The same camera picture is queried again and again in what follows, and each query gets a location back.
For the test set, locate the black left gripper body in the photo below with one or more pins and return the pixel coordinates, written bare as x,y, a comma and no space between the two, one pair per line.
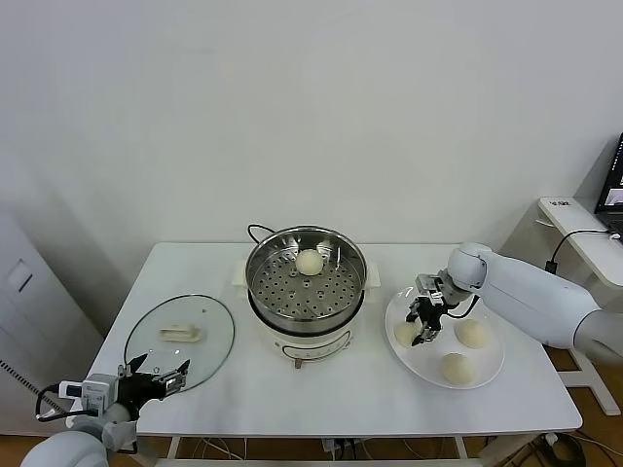
138,386

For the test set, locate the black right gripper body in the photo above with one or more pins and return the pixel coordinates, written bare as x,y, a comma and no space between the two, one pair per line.
430,311

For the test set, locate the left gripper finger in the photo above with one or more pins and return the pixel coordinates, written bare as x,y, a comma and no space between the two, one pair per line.
136,364
172,380

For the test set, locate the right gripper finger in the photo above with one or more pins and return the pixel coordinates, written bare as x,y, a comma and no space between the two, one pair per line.
414,312
428,334

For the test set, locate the white steamed baozi bun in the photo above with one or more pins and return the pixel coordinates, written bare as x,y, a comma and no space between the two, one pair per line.
309,262
404,335
472,334
458,370

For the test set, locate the round glass pot lid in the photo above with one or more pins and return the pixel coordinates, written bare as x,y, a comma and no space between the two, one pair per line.
214,340

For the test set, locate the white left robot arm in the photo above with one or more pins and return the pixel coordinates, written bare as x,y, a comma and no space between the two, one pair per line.
63,447

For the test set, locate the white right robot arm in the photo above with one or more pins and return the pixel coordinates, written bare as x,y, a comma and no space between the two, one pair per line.
525,301

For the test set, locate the stainless steel steamer basket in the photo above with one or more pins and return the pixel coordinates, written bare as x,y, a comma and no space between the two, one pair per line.
302,292

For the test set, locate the white round plate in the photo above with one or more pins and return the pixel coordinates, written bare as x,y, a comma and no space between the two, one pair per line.
428,362

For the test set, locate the cream electric cooker base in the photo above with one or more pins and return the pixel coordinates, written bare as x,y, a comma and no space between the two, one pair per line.
311,343

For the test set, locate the grey metal cabinet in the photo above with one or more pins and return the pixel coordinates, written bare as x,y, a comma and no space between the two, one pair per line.
29,292

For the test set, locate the white power strip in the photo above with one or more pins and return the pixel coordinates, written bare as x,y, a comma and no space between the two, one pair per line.
340,443

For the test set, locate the black laptop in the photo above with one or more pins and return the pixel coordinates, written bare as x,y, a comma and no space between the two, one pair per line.
613,194

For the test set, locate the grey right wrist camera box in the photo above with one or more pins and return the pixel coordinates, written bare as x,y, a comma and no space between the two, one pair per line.
428,283

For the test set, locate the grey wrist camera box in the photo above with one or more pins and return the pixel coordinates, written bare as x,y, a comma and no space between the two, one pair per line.
428,283
97,391

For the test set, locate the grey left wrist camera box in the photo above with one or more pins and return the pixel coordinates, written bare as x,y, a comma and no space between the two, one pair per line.
97,391

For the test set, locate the white metal table frame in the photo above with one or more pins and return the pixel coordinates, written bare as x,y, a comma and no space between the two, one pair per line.
460,447

